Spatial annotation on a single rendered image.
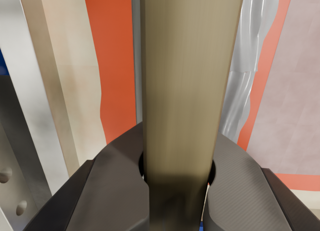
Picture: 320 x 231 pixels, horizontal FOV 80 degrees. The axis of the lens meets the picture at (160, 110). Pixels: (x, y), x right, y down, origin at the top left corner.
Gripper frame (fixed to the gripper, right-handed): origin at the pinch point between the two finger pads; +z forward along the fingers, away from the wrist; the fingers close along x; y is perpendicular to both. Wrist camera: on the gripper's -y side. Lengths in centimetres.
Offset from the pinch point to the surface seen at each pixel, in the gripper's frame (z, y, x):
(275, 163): 13.6, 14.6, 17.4
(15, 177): 8.4, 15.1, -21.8
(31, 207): 8.9, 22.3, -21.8
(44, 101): 9.9, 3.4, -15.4
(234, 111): 13.0, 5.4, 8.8
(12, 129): 109, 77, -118
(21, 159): 109, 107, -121
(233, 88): 12.9, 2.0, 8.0
